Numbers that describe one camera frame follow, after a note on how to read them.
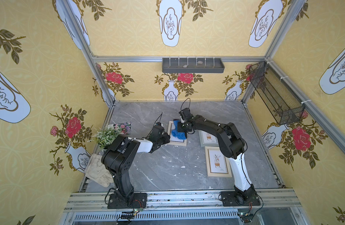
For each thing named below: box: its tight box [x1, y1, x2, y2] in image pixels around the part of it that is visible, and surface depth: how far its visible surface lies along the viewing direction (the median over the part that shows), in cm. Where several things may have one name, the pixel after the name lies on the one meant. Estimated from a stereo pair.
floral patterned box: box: [112, 121, 132, 135], surface depth 106 cm
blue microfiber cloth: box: [171, 119, 187, 140], surface depth 96 cm
